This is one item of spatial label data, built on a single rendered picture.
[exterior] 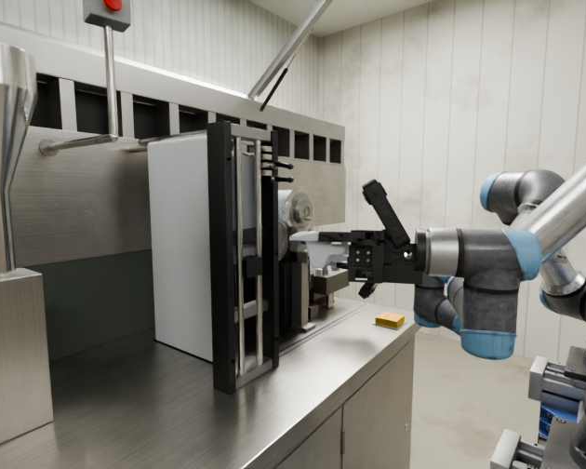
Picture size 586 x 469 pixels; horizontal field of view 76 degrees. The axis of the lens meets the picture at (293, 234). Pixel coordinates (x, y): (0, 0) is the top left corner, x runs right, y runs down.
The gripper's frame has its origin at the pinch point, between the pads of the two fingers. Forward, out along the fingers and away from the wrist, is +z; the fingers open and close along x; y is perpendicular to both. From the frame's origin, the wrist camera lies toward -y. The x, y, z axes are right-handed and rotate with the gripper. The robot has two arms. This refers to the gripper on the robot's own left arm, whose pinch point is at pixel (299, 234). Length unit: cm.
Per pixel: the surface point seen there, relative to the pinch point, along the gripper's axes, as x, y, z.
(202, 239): 18.1, 1.4, 27.7
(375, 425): 46, 52, -13
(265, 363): 19.6, 29.0, 11.6
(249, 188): 14.0, -10.0, 14.7
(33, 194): 6, -8, 64
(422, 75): 282, -149, -42
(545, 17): 240, -167, -122
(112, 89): -4.3, -25.5, 35.1
